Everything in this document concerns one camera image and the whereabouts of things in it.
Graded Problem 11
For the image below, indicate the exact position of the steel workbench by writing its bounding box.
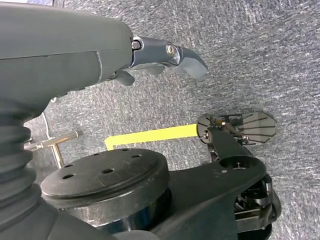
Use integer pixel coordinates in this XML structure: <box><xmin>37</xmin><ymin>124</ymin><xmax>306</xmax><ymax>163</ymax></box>
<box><xmin>23</xmin><ymin>129</ymin><xmax>84</xmax><ymax>170</ymax></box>

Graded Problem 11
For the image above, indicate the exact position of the yellow floor tape square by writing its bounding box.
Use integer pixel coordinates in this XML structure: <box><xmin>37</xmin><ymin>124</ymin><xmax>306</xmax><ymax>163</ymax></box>
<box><xmin>104</xmin><ymin>123</ymin><xmax>198</xmax><ymax>152</ymax></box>

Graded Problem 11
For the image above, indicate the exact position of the black robot left leg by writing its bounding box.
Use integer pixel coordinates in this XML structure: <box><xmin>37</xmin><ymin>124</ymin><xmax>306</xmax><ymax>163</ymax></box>
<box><xmin>39</xmin><ymin>127</ymin><xmax>283</xmax><ymax>240</ymax></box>

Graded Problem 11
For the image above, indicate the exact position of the white floor cable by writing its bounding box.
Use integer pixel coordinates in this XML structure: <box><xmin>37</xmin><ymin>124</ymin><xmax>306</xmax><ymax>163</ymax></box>
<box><xmin>41</xmin><ymin>111</ymin><xmax>54</xmax><ymax>140</ymax></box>

